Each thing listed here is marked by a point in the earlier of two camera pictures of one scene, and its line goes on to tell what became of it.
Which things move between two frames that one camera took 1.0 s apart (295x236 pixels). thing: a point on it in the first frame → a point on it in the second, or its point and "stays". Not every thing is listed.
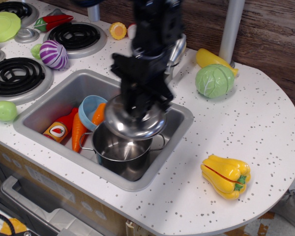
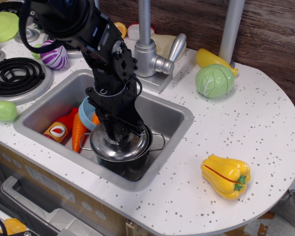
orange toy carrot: x=78 y=130 stays
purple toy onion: x=53 y=55 stays
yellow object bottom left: x=18 y=226 stays
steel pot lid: x=129 y=126 → x=106 y=147
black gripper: x=143 y=74 → x=116 y=109
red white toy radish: x=132 y=30 stays
